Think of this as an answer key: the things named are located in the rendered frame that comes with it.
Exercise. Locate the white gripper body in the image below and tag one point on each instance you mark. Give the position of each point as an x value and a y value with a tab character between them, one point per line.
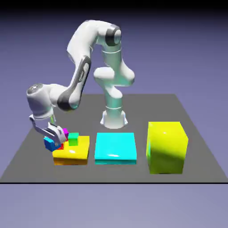
51	132

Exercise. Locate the small blue cube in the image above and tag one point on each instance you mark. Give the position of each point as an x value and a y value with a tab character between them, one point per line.
49	144

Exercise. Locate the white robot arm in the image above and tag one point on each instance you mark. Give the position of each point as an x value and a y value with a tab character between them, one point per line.
78	51

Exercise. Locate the small magenta cube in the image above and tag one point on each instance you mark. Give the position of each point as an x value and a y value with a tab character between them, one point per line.
65	132

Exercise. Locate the small red cube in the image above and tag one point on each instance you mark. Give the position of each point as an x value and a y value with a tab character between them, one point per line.
61	146

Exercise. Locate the small green cube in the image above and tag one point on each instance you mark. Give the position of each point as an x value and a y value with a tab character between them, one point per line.
73	139

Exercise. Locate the large yellow flat box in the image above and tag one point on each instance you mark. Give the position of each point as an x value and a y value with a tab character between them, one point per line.
74	153

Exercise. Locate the large cyan flat box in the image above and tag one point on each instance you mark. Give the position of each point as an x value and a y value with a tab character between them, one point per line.
115	146

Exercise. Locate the large lime yellow box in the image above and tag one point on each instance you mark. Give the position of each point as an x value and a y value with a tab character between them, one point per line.
166	147

